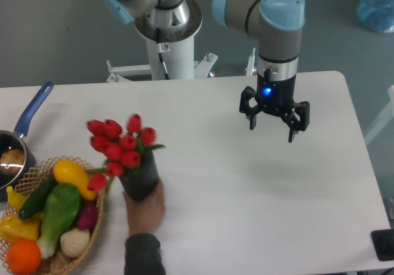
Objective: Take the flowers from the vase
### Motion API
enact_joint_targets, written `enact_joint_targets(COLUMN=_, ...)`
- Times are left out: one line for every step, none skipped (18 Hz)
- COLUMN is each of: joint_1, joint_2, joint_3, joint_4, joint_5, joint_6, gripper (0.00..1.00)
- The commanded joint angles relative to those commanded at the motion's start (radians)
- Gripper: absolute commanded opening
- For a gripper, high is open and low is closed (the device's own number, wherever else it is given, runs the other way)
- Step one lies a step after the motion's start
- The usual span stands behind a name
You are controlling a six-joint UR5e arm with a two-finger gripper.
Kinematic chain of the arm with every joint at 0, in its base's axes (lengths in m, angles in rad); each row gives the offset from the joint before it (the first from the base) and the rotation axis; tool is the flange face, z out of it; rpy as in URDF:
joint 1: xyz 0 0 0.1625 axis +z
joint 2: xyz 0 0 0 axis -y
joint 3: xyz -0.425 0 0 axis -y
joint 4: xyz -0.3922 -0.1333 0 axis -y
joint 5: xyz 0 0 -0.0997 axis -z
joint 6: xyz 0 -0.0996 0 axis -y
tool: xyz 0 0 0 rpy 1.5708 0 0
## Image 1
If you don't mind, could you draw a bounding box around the person's hand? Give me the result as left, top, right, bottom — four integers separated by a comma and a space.
123, 179, 166, 237

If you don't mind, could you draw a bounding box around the purple red onion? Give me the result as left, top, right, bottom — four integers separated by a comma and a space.
76, 201, 99, 230

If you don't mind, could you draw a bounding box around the yellow banana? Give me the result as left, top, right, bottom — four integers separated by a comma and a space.
6, 186, 28, 211

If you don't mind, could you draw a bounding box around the yellow squash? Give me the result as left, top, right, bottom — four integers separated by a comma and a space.
53, 159, 97, 201

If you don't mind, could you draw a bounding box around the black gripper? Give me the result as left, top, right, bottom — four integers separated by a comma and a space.
239, 70, 310, 143

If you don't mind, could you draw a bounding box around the green bok choy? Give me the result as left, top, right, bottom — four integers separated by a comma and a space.
36, 183, 82, 260

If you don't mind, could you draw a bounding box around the yellow bell pepper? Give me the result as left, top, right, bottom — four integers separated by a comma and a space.
1, 214, 41, 244

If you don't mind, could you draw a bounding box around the black vase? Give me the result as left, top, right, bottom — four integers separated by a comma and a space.
120, 153, 159, 201

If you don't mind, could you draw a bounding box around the fried food piece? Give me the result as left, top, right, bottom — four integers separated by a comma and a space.
1, 149, 25, 175

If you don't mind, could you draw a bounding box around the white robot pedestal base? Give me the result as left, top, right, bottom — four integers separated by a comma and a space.
107, 0, 218, 82

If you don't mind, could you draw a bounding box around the red tulip bouquet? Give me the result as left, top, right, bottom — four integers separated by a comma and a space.
86, 114, 164, 192

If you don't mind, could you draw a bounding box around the dark grey sleeved forearm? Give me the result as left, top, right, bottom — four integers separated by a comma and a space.
124, 233, 166, 275

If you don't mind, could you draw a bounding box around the blue handled saucepan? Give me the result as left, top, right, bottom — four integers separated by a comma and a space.
1, 82, 54, 202

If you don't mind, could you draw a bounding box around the orange fruit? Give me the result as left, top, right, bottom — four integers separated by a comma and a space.
6, 239, 41, 274

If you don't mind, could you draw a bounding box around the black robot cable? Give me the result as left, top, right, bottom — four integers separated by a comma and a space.
154, 27, 171, 81

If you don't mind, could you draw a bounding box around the green cucumber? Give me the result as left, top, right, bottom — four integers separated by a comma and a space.
18, 174, 58, 220

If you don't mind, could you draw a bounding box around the white garlic bulb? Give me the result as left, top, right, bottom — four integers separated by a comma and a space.
60, 228, 90, 258

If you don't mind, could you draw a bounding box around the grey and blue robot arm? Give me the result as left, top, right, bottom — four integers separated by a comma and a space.
102, 0, 310, 138

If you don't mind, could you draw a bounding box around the black device at table edge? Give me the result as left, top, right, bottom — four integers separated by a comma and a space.
371, 229, 394, 261

